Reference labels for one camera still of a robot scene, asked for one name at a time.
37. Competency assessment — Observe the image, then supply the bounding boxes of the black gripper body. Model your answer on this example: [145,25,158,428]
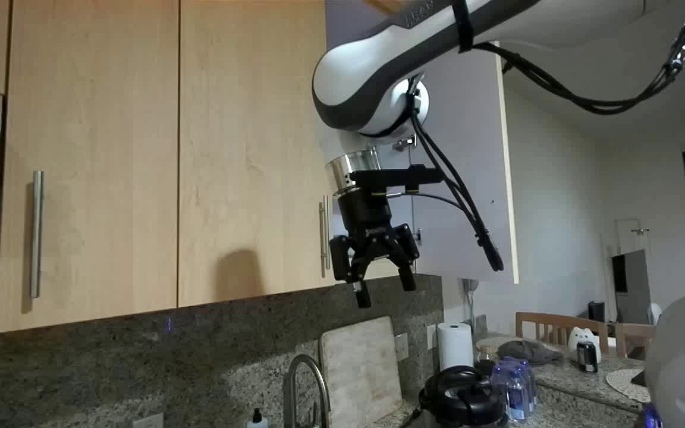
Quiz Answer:
[328,171,420,284]

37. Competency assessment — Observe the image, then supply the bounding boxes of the silver bar door handle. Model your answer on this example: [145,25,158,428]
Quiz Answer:
[317,201,328,282]

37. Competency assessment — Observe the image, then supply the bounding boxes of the light wood cabinet door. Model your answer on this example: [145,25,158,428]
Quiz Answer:
[179,0,327,308]
[0,0,182,334]

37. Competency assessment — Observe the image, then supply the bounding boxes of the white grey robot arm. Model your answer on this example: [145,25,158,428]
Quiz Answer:
[311,0,685,308]

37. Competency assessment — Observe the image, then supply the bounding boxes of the open white cabinet door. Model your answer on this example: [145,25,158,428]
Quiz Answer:
[392,51,520,284]

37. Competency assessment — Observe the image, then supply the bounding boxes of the wooden cutting board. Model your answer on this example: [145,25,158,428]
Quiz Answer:
[322,316,403,428]

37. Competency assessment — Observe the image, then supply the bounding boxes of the white paper towel roll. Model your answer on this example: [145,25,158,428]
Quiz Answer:
[438,325,473,368]

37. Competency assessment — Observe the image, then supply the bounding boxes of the chrome kitchen faucet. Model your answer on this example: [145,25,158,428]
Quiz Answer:
[283,355,332,428]

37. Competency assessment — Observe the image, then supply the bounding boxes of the black round appliance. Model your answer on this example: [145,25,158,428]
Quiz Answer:
[420,367,508,428]

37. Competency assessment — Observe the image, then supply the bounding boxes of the wooden chair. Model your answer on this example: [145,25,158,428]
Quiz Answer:
[517,313,609,355]

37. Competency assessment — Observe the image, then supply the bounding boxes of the clear plastic water bottles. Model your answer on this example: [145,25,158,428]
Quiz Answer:
[493,357,535,423]

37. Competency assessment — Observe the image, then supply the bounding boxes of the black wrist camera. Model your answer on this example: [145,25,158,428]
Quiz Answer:
[353,164,442,194]

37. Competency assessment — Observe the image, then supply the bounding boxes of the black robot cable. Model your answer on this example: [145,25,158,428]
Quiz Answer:
[408,0,685,273]

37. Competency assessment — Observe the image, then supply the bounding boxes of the silver left door handle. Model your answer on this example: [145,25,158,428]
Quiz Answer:
[28,171,46,301]

